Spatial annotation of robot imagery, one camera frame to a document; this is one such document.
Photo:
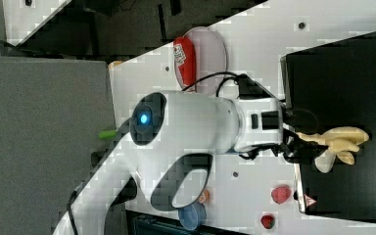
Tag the pale pink round plate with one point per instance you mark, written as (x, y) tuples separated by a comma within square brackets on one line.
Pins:
[(211, 57)]

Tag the large red strawberry toy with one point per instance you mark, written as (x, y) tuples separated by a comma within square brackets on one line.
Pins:
[(280, 194)]

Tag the small red strawberry toy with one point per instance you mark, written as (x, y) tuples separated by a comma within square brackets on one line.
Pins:
[(267, 221)]

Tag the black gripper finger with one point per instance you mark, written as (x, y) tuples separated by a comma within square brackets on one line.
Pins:
[(303, 154), (289, 131)]

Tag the yellow peeled banana toy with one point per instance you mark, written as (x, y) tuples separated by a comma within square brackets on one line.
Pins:
[(340, 142)]

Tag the red ketchup bottle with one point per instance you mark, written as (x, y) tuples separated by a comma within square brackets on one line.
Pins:
[(185, 58)]

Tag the green marker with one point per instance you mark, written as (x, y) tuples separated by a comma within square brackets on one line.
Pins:
[(107, 134)]

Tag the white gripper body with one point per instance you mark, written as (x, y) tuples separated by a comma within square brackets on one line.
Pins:
[(261, 124)]

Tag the black toaster oven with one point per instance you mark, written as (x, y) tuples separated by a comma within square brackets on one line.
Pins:
[(329, 86)]

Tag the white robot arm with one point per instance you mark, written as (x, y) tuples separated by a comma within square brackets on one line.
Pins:
[(167, 149)]

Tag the orange slice toy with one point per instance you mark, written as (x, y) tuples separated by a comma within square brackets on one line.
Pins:
[(204, 197)]

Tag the blue round bowl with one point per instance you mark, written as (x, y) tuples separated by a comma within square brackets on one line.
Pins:
[(193, 216)]

